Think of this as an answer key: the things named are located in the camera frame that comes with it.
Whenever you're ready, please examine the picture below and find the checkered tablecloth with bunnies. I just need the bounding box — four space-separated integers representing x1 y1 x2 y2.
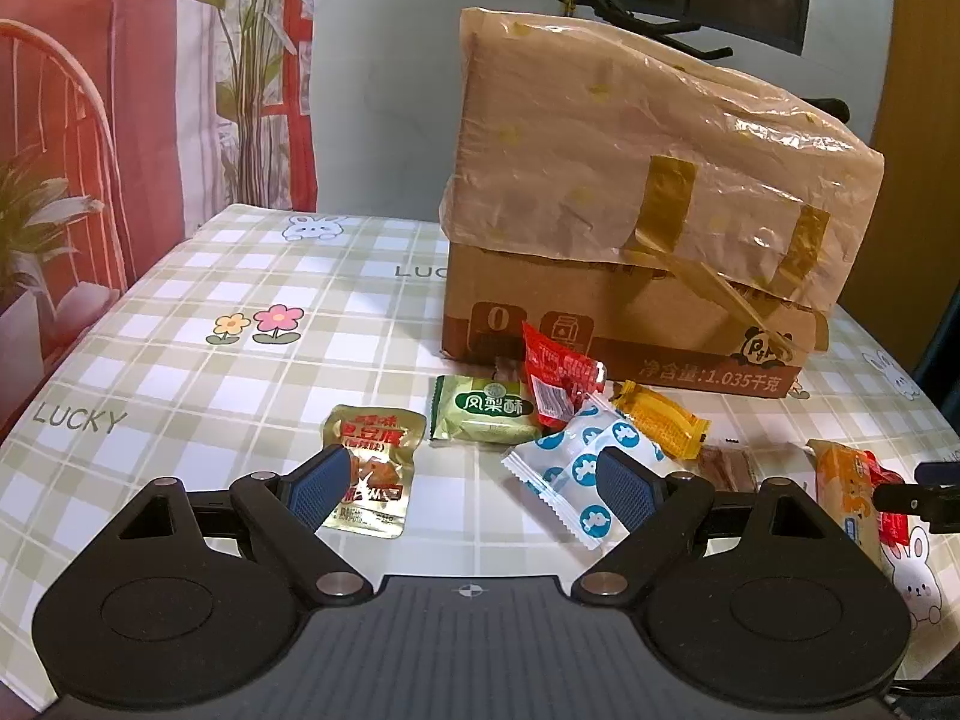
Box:
2 205 958 709

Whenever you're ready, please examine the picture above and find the beige chicken leg packet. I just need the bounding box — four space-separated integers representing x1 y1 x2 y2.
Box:
322 405 427 539

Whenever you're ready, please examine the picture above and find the cardboard box with plastic liner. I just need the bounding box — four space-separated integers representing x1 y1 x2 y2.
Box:
441 8 885 398

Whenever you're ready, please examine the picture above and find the green pineapple cake packet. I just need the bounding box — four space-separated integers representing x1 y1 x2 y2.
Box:
430 374 542 445

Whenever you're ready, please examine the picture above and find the black exercise bike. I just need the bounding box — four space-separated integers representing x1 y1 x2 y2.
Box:
561 0 853 125

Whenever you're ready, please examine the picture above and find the orange wooden door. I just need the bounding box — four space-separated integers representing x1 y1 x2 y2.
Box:
841 0 958 371

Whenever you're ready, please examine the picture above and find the red snack packet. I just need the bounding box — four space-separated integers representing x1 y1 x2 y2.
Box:
523 322 605 431

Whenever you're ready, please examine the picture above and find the orange bread packet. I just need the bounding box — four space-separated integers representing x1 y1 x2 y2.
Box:
807 439 908 572

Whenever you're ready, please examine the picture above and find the pink printed backdrop curtain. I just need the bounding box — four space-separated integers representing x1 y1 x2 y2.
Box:
2 0 317 422

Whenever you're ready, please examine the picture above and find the small yellow orange packet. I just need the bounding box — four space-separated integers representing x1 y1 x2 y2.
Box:
613 380 709 461

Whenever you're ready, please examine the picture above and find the white blue-dotted candy packet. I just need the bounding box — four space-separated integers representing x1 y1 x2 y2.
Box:
503 395 680 550

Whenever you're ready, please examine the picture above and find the brown snack packet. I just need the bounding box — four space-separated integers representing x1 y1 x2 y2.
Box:
697 445 757 493

